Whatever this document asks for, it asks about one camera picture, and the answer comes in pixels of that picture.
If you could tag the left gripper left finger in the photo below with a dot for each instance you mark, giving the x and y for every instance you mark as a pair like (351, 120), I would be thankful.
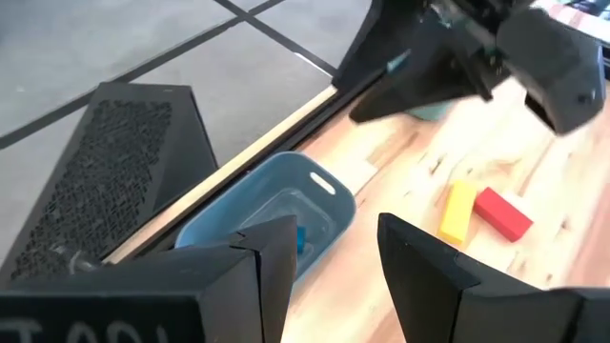
(143, 300)

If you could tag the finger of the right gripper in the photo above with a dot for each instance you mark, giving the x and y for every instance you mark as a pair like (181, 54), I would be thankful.
(557, 71)
(429, 81)

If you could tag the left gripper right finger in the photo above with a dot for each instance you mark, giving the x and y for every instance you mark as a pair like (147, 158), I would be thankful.
(453, 300)

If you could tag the yellow block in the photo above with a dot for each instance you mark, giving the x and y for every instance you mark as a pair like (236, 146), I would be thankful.
(457, 212)

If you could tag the red block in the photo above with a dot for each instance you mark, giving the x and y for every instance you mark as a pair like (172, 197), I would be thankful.
(502, 214)

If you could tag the teal plastic bin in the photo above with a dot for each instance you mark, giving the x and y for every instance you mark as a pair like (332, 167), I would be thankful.
(431, 112)

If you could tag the black perforated computer case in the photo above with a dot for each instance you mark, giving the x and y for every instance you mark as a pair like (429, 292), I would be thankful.
(119, 167)

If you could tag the blue block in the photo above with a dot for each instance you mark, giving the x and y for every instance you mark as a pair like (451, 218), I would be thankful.
(301, 239)

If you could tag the blue plastic bin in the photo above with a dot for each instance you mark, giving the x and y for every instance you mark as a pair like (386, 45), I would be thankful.
(286, 181)

